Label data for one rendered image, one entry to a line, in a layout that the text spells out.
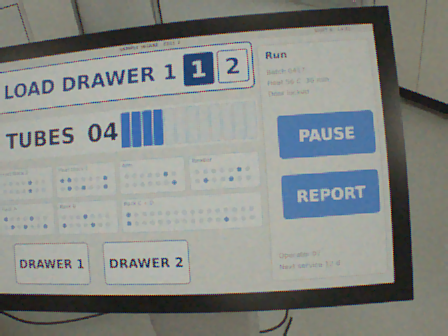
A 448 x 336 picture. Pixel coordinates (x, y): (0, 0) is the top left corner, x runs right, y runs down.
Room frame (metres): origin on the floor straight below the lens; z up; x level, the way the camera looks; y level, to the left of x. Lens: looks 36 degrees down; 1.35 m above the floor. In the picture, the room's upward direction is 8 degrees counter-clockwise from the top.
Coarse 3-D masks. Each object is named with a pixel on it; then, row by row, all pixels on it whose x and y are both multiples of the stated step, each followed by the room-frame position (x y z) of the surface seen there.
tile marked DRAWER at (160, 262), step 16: (128, 240) 0.34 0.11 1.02; (144, 240) 0.34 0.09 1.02; (160, 240) 0.34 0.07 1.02; (176, 240) 0.34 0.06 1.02; (112, 256) 0.34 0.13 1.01; (128, 256) 0.33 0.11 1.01; (144, 256) 0.33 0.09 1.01; (160, 256) 0.33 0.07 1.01; (176, 256) 0.33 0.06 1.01; (112, 272) 0.32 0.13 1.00; (128, 272) 0.32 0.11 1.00; (144, 272) 0.32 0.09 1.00; (160, 272) 0.32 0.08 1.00; (176, 272) 0.31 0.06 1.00
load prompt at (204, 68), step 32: (64, 64) 0.48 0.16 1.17; (96, 64) 0.47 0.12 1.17; (128, 64) 0.46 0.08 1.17; (160, 64) 0.45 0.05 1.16; (192, 64) 0.45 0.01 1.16; (224, 64) 0.44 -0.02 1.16; (0, 96) 0.47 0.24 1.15; (32, 96) 0.46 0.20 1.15; (64, 96) 0.45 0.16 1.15; (96, 96) 0.45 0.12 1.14; (128, 96) 0.44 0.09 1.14; (160, 96) 0.43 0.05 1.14
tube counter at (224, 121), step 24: (96, 120) 0.43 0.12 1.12; (120, 120) 0.42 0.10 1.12; (144, 120) 0.42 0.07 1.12; (168, 120) 0.41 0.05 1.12; (192, 120) 0.41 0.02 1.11; (216, 120) 0.40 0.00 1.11; (240, 120) 0.40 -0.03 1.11; (96, 144) 0.41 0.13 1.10; (120, 144) 0.41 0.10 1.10; (144, 144) 0.40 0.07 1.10; (168, 144) 0.40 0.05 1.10; (192, 144) 0.39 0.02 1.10
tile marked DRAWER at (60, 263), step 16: (16, 256) 0.35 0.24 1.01; (32, 256) 0.35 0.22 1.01; (48, 256) 0.35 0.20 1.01; (64, 256) 0.34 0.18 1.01; (80, 256) 0.34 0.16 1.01; (16, 272) 0.34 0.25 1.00; (32, 272) 0.34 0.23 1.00; (48, 272) 0.34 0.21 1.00; (64, 272) 0.33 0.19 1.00; (80, 272) 0.33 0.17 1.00
